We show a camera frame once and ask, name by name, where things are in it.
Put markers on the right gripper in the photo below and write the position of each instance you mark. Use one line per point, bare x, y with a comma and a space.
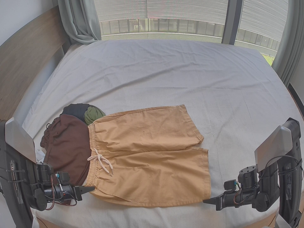
228, 201

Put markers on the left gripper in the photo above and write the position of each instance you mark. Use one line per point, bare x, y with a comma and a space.
71, 192

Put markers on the tan shorts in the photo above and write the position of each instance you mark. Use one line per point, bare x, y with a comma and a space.
152, 155

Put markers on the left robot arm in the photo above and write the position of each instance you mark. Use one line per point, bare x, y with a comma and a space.
19, 139

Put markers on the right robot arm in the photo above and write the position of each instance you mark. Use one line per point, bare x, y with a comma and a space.
273, 146

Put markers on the bed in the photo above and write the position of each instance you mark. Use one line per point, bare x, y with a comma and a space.
166, 79

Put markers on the brown shorts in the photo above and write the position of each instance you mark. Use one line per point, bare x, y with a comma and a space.
68, 148

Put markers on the pale grey garment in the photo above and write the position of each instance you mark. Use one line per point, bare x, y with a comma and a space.
40, 154

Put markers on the green garment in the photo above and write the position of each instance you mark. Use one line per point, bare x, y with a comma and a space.
93, 114

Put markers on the black garment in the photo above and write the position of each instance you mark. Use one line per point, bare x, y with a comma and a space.
73, 110

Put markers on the grey-green curtain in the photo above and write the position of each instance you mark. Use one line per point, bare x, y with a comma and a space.
78, 13
292, 44

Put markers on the window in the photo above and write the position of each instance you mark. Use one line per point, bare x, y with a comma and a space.
166, 8

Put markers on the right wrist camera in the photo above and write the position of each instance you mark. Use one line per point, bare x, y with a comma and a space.
230, 184

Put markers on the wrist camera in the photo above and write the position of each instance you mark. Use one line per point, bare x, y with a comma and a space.
63, 176
230, 184

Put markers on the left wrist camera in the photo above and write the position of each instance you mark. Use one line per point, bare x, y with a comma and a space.
63, 176

